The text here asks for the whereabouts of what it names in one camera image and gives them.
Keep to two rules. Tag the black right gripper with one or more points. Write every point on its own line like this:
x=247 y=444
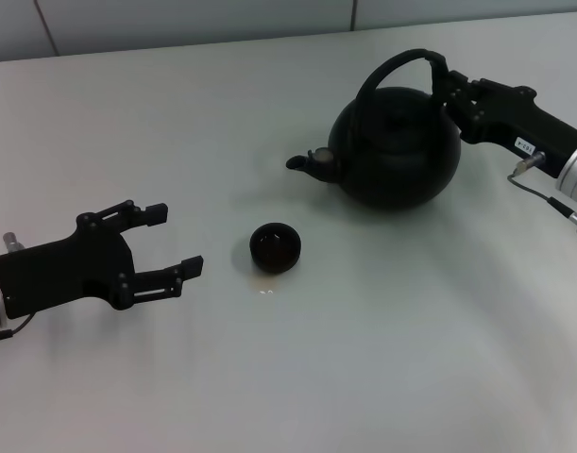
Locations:
x=524 y=122

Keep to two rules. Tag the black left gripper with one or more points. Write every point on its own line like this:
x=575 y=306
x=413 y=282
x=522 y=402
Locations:
x=61 y=276

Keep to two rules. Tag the spilled tea puddle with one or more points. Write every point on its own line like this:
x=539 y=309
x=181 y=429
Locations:
x=264 y=288

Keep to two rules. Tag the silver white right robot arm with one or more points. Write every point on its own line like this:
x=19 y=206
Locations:
x=576 y=174

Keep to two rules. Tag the small black teacup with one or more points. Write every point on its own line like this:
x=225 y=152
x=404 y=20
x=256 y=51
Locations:
x=275 y=247

